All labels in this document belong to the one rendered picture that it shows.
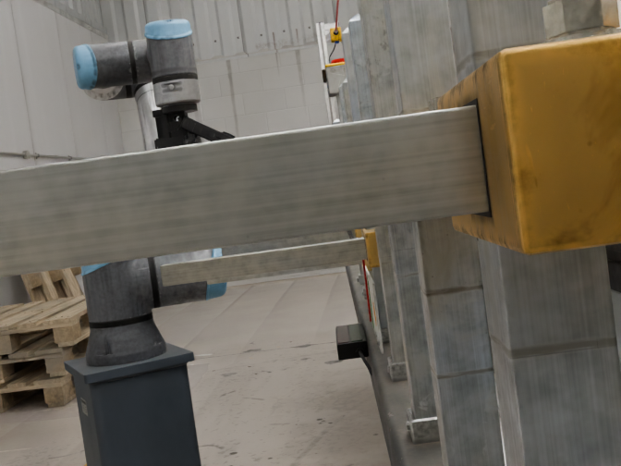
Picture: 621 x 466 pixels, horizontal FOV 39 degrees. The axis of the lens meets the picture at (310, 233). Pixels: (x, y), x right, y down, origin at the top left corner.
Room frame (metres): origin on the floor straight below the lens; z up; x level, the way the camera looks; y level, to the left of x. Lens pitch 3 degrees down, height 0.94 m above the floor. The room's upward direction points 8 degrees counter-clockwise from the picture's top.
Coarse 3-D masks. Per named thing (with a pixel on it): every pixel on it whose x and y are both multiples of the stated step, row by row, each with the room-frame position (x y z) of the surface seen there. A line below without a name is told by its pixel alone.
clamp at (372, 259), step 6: (366, 228) 1.30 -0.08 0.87; (372, 228) 1.28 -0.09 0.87; (366, 234) 1.21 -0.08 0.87; (372, 234) 1.21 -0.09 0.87; (366, 240) 1.21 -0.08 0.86; (372, 240) 1.21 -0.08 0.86; (366, 246) 1.22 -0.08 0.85; (372, 246) 1.21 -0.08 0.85; (372, 252) 1.21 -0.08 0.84; (372, 258) 1.21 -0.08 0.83; (378, 258) 1.21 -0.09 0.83; (372, 264) 1.21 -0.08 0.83; (378, 264) 1.21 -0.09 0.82
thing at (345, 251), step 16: (352, 240) 1.24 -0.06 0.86; (224, 256) 1.27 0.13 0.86; (240, 256) 1.25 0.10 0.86; (256, 256) 1.25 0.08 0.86; (272, 256) 1.24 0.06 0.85; (288, 256) 1.24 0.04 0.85; (304, 256) 1.24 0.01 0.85; (320, 256) 1.24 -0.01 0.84; (336, 256) 1.24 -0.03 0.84; (352, 256) 1.24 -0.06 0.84; (176, 272) 1.25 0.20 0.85; (192, 272) 1.25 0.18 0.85; (208, 272) 1.25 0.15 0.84; (224, 272) 1.25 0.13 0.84; (240, 272) 1.25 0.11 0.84; (256, 272) 1.25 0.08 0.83
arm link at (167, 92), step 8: (168, 80) 1.69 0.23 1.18; (176, 80) 1.69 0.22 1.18; (184, 80) 1.69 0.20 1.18; (192, 80) 1.71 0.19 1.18; (160, 88) 1.70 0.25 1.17; (168, 88) 1.69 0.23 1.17; (176, 88) 1.69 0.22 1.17; (184, 88) 1.69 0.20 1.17; (192, 88) 1.70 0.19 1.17; (160, 96) 1.70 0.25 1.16; (168, 96) 1.69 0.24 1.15; (176, 96) 1.69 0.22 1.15; (184, 96) 1.69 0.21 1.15; (192, 96) 1.70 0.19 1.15; (200, 96) 1.73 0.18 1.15; (160, 104) 1.70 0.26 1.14; (168, 104) 1.71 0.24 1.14
